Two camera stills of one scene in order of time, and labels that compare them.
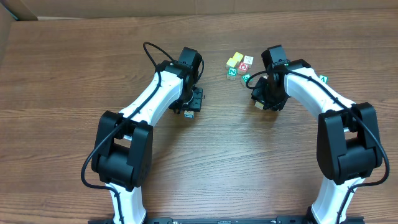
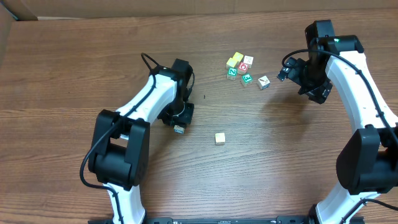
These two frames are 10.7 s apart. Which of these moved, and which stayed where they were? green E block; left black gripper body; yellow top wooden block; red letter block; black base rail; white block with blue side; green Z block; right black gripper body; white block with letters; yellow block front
Moved: left black gripper body; white block with blue side; right black gripper body; yellow top wooden block
Stayed: red letter block; green E block; black base rail; yellow block front; white block with letters; green Z block
